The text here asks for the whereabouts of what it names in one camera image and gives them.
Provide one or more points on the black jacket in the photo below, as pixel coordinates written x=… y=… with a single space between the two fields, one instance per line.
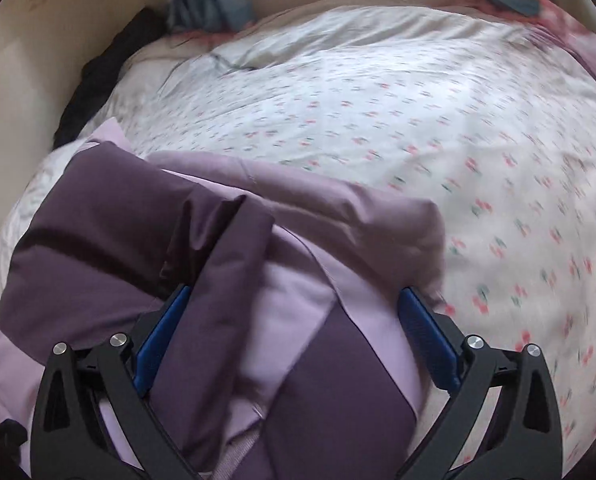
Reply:
x=103 y=75

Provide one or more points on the pink cloth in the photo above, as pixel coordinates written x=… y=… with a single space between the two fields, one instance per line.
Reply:
x=577 y=35

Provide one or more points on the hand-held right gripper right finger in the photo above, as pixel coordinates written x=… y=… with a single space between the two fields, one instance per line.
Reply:
x=430 y=340

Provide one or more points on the floral bed sheet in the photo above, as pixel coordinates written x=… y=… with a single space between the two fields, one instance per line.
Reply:
x=377 y=135

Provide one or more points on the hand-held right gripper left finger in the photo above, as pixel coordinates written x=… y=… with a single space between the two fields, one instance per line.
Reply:
x=159 y=340

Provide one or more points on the purple jacket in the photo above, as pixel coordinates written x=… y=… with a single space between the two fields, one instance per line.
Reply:
x=278 y=340

